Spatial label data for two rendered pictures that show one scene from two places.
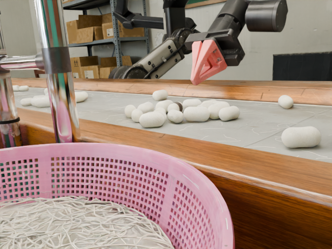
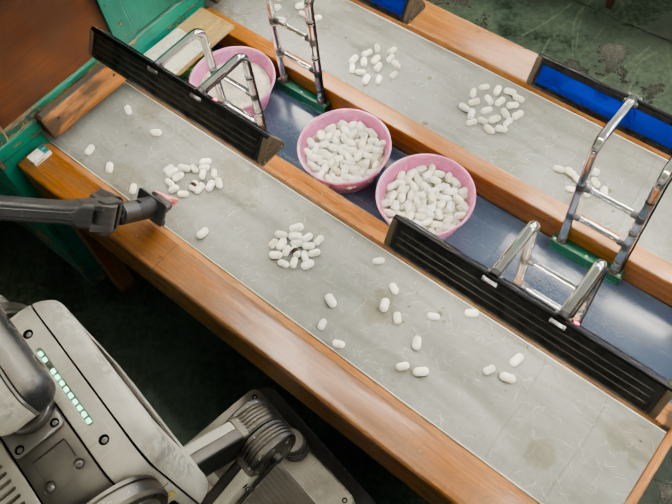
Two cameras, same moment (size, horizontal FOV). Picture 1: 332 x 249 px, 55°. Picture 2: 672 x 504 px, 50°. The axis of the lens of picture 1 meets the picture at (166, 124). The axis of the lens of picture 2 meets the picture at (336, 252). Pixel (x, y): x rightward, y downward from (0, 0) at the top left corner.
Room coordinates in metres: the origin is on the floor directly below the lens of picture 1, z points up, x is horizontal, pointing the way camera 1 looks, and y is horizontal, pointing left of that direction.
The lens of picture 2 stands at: (1.74, 0.39, 2.38)
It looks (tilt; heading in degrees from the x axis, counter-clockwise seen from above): 60 degrees down; 182
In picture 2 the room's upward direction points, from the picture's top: 9 degrees counter-clockwise
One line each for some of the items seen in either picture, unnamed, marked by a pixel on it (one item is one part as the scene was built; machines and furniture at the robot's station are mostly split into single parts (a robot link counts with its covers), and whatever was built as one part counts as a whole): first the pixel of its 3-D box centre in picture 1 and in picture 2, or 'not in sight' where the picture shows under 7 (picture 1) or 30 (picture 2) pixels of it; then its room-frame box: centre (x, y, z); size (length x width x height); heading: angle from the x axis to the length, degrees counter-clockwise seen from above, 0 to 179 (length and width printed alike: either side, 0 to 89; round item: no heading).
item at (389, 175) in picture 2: not in sight; (425, 203); (0.65, 0.61, 0.72); 0.27 x 0.27 x 0.10
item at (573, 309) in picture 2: not in sight; (531, 314); (1.09, 0.77, 0.90); 0.20 x 0.19 x 0.45; 45
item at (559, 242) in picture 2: not in sight; (621, 193); (0.81, 1.06, 0.90); 0.20 x 0.19 x 0.45; 45
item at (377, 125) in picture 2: not in sight; (345, 155); (0.45, 0.42, 0.72); 0.27 x 0.27 x 0.10
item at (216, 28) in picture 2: not in sight; (181, 47); (-0.02, -0.05, 0.77); 0.33 x 0.15 x 0.01; 135
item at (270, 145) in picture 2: not in sight; (178, 88); (0.45, 0.03, 1.08); 0.62 x 0.08 x 0.07; 45
